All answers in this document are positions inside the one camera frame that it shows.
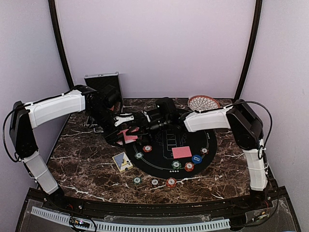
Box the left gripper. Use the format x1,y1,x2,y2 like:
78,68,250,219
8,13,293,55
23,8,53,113
88,105,126,148

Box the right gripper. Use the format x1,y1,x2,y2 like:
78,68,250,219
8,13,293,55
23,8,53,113
126,116,171,144

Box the red card deck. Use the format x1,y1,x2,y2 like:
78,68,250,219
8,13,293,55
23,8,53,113
118,129,138,144

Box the green chips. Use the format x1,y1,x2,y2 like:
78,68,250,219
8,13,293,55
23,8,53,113
171,160,182,170
135,152,143,160

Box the red chips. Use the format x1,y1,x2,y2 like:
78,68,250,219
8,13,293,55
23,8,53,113
184,162,194,172
143,145,152,152

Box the green poker chip stack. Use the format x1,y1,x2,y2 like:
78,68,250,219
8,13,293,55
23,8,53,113
133,177,142,185

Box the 100 chips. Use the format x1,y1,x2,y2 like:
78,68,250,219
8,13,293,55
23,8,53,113
200,147,209,155

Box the blue small blind button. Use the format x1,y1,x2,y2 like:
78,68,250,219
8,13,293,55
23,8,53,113
192,155,202,164

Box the black-red 100 chip stack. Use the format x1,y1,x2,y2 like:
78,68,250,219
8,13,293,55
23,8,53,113
151,179,159,186

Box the red-gold 5 chip stack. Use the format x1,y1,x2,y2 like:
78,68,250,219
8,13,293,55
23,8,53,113
166,177,177,188

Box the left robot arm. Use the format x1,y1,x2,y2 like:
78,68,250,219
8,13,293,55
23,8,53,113
8,85,134,211

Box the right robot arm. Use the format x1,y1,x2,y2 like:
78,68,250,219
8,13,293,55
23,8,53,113
126,97,267,210

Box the yellow card box on table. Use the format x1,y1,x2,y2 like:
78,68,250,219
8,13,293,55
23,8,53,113
112,152,133,173

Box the patterned ceramic plate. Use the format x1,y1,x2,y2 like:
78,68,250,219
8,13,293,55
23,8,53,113
188,95,220,112

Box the black round poker mat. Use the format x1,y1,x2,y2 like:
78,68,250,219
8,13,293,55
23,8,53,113
125,130,217,179

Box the aluminium poker chip case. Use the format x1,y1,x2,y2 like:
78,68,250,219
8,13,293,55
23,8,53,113
84,72,123,118

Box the right black frame post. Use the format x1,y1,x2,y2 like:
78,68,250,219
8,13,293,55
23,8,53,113
233,0,263,102

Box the black frame post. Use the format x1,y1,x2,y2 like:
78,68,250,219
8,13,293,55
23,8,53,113
233,0,263,102
48,0,74,88

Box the white slotted cable duct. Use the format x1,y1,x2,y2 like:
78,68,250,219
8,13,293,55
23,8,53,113
30,206,231,232

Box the left black frame post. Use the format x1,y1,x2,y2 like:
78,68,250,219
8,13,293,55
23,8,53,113
48,0,74,88

